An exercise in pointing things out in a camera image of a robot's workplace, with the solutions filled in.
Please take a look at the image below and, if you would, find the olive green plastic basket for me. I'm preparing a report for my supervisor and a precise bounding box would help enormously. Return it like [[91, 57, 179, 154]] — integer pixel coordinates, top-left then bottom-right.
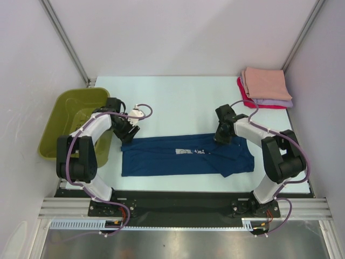
[[38, 88, 110, 161]]

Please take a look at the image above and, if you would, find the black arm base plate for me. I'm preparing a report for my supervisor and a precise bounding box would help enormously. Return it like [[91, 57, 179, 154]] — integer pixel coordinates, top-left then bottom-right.
[[88, 190, 281, 228]]

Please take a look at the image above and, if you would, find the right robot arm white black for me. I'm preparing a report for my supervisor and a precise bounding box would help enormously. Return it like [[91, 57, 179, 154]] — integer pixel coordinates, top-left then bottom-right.
[[215, 104, 310, 216]]

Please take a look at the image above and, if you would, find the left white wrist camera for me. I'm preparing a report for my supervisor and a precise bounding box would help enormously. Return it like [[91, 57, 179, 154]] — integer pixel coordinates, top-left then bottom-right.
[[127, 106, 145, 126]]

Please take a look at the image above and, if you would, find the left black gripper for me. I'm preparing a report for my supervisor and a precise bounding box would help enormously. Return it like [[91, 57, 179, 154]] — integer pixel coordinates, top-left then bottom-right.
[[111, 113, 140, 144]]

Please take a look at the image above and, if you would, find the aluminium frame post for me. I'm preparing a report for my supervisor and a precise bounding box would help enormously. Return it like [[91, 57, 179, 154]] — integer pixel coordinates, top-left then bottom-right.
[[39, 0, 91, 88], [281, 0, 328, 73]]

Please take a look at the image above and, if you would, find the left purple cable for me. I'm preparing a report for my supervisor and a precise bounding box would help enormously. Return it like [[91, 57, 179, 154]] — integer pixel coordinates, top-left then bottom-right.
[[64, 103, 154, 238]]

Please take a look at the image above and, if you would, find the folded lilac t shirt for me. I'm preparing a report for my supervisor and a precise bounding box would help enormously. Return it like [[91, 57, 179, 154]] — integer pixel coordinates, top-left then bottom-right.
[[240, 70, 293, 108]]

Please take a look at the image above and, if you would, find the right aluminium frame post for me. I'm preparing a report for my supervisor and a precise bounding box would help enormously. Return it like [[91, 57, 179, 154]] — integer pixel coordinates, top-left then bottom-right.
[[281, 0, 328, 73]]

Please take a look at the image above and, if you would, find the white slotted cable duct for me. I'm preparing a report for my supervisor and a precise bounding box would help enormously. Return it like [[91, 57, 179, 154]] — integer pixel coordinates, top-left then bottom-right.
[[50, 219, 267, 231]]

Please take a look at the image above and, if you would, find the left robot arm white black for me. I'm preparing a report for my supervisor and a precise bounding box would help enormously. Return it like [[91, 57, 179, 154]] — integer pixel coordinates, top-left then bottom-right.
[[56, 98, 146, 216]]

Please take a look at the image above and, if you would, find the left aluminium frame post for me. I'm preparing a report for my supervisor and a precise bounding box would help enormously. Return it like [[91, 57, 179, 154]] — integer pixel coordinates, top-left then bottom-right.
[[39, 0, 91, 88]]

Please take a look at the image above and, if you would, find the dark blue t shirt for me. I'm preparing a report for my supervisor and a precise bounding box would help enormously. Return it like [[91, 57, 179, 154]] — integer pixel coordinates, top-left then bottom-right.
[[121, 133, 254, 178]]

